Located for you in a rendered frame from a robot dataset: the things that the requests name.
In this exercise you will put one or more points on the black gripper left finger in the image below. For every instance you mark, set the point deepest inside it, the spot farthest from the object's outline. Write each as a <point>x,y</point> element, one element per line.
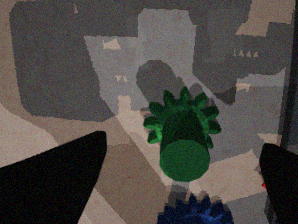
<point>53,187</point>

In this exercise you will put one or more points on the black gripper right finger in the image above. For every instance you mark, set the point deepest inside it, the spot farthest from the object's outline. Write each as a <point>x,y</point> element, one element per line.
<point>279,169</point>

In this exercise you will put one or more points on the green gear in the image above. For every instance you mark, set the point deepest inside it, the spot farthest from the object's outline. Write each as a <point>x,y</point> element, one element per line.
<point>183,128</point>

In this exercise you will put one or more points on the dark blue gear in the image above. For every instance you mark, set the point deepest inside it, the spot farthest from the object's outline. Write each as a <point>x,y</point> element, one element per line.
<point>194,213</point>

